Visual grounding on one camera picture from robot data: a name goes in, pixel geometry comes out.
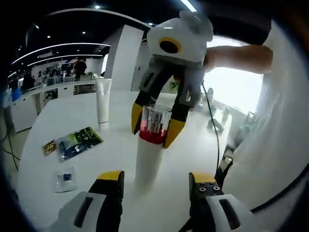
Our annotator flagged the white skincare tube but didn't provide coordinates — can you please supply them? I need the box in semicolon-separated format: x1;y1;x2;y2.
96;78;112;130

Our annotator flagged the gold skincare packet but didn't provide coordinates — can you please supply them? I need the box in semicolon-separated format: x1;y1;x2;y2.
41;139;59;156

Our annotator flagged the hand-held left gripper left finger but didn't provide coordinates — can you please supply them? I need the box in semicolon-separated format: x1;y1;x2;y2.
49;170;126;232

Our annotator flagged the long ceiling light strip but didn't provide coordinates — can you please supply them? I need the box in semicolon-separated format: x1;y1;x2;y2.
180;0;197;13

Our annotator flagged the long white counter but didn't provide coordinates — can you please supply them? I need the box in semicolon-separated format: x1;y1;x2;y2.
6;79;98;133

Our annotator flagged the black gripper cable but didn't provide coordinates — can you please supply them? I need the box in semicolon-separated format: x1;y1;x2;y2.
201;78;221;176

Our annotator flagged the small clear skincare sachet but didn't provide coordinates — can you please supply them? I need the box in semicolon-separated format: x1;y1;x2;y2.
54;165;76;193

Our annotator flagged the blue storage box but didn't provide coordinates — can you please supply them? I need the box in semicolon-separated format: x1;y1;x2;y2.
10;87;20;102

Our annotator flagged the green potted plant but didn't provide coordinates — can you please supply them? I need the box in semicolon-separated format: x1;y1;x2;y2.
169;81;181;93

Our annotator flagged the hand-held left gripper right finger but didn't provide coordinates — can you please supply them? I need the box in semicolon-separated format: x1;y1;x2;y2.
183;171;253;232

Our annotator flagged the black green skincare sachet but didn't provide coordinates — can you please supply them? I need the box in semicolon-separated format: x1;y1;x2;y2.
56;125;104;162

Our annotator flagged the person in white shirt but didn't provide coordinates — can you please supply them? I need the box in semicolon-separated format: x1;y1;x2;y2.
223;18;309;213

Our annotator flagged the red-collared white skincare bottle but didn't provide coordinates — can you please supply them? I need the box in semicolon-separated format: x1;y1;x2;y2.
134;105;173;188

